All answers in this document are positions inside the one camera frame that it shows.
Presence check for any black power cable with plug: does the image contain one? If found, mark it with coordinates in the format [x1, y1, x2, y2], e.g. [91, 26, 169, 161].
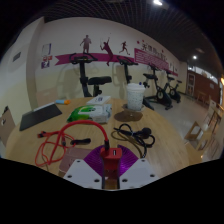
[111, 123, 156, 158]

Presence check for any black exercise bike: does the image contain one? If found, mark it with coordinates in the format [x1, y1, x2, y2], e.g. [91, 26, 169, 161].
[142, 63, 174, 111]
[116, 55, 155, 111]
[68, 52, 113, 98]
[164, 69, 184, 104]

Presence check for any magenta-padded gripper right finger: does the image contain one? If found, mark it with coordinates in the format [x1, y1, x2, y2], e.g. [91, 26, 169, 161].
[116, 144, 161, 191]

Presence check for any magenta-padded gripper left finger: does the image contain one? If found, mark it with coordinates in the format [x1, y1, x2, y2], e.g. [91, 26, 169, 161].
[62, 144, 107, 190]

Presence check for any green wet wipes pack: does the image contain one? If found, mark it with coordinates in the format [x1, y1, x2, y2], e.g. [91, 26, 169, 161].
[66, 104, 113, 124]

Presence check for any red cable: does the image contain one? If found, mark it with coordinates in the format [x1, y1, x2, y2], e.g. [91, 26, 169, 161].
[34, 119, 111, 168]

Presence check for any wall poster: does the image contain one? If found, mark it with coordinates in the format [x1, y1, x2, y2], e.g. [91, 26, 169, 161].
[40, 43, 53, 70]

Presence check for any red charger block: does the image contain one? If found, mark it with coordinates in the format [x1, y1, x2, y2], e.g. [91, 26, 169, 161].
[99, 147, 123, 183]

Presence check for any group of wooden chairs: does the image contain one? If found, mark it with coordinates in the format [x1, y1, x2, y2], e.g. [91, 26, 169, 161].
[199, 94, 224, 161]

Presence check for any brown round coaster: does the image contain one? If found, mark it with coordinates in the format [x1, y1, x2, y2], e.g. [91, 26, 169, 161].
[114, 109, 144, 123]

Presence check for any grey wall sign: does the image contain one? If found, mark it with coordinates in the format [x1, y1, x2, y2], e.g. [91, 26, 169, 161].
[12, 51, 22, 63]

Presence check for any white flat box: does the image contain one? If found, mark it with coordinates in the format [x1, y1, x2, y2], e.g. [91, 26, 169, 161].
[85, 95, 112, 106]

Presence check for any small wooden stool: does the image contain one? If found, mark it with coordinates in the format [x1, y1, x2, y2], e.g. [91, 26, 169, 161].
[183, 120, 208, 151]

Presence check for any small orange and blue item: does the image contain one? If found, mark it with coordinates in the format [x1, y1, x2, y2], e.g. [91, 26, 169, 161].
[54, 99, 72, 106]

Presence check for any white plastic cup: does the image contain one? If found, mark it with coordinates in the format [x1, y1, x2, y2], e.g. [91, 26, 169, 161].
[126, 82, 147, 112]

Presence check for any magenta sports wall decal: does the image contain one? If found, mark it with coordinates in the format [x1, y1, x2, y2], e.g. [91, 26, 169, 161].
[54, 34, 179, 77]

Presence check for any square wooden stool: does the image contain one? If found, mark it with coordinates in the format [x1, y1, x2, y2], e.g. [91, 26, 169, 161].
[184, 143, 214, 164]

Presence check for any wooden chair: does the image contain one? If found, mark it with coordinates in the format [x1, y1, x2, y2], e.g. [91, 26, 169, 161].
[0, 105, 17, 148]
[34, 87, 63, 108]

